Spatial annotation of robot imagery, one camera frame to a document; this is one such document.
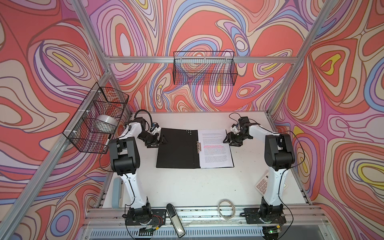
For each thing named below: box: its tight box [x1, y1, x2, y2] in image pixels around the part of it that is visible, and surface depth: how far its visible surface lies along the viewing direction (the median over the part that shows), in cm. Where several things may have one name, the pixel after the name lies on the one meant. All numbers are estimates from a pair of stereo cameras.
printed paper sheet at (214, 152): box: [198, 129, 234, 169], surface depth 100 cm
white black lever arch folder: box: [156, 128, 235, 169], surface depth 99 cm
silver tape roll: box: [95, 114, 119, 127], surface depth 75 cm
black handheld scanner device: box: [166, 203, 186, 238], surface depth 71 cm
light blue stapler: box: [111, 178, 125, 209], surface depth 77 cm
